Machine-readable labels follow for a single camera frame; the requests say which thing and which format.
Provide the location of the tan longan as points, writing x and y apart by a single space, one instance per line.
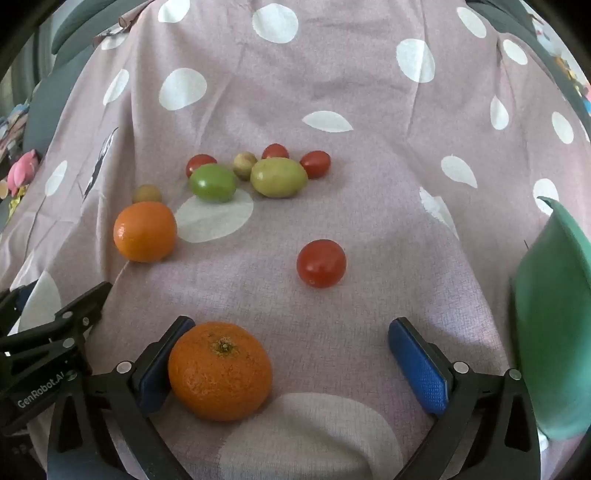
147 193
244 165

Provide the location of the pink plush toy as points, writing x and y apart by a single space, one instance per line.
23 171

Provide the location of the small orange mandarin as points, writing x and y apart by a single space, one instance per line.
144 233

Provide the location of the pink polka dot blanket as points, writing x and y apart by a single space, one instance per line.
369 207

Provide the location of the green plastic bowl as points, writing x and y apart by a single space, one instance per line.
551 323

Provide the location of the colourful toy figures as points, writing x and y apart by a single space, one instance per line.
570 69

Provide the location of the yellow-green tomato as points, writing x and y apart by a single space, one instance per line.
278 178

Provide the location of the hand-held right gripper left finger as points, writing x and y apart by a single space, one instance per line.
154 376

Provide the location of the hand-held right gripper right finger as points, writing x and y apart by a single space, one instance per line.
418 369

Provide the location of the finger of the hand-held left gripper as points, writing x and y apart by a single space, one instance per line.
14 304
78 311

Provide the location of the large orange mandarin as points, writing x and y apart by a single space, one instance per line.
221 383

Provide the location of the red cherry tomato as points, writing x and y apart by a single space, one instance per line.
316 164
321 264
198 161
275 151

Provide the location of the green tomato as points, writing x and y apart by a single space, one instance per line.
213 184

